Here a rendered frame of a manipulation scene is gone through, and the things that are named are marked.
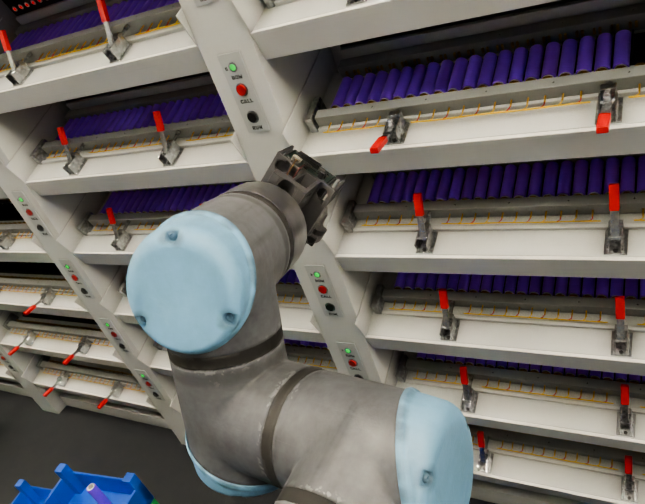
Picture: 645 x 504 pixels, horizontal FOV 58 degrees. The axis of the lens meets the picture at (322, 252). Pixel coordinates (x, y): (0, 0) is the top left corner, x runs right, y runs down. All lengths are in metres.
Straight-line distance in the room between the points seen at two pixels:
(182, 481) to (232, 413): 1.40
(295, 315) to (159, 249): 0.81
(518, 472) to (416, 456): 0.97
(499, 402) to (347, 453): 0.83
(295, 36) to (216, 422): 0.53
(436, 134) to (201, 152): 0.43
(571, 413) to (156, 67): 0.91
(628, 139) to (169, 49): 0.64
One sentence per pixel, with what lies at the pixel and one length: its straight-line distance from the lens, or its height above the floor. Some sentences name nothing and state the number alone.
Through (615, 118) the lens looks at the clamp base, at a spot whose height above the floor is 0.94.
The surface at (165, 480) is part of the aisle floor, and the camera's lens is 1.87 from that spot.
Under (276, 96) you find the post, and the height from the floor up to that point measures 1.03.
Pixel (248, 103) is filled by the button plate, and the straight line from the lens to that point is 0.89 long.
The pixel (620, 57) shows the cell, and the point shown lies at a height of 0.98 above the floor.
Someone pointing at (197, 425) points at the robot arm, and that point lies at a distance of 0.46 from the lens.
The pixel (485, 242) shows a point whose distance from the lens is 0.90.
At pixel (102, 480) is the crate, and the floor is 0.44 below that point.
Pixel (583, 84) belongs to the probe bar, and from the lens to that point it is 0.78.
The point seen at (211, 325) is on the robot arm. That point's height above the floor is 1.05.
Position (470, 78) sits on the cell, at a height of 0.98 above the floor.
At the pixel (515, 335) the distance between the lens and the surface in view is 1.02.
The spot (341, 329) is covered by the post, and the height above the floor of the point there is 0.57.
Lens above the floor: 1.27
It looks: 32 degrees down
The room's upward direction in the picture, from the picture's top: 21 degrees counter-clockwise
